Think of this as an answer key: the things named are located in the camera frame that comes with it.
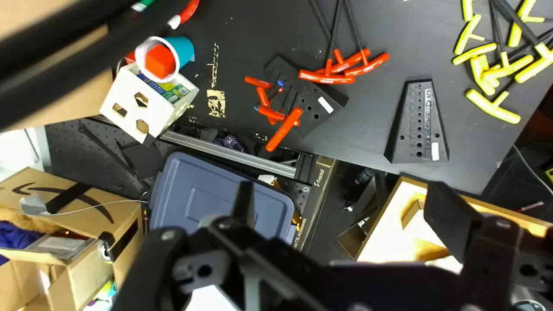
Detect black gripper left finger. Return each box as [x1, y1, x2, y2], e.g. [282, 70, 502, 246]
[111, 179, 334, 311]

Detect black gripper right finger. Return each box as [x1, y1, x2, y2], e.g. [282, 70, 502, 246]
[424, 179, 553, 311]

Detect black hex key stand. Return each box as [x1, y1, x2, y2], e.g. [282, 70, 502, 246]
[265, 53, 351, 139]
[383, 77, 452, 165]

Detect cardboard box with smile print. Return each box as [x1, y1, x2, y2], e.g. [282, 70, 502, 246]
[0, 165, 148, 311]

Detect purple cloth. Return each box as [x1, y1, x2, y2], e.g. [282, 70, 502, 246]
[0, 220, 44, 267]

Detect wooden shape sorter box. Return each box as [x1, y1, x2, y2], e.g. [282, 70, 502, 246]
[99, 60, 201, 144]

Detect red toy block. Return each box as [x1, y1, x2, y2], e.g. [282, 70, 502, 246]
[144, 42, 179, 80]

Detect blue plastic cup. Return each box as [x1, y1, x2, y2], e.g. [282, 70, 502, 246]
[134, 34, 198, 84]

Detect yellow T-handle hex key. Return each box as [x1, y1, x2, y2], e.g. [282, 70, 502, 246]
[455, 11, 485, 56]
[452, 39, 500, 67]
[479, 51, 543, 82]
[505, 0, 547, 48]
[459, 0, 478, 20]
[464, 86, 524, 125]
[514, 41, 553, 86]

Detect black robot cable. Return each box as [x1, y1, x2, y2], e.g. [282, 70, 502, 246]
[0, 0, 196, 131]

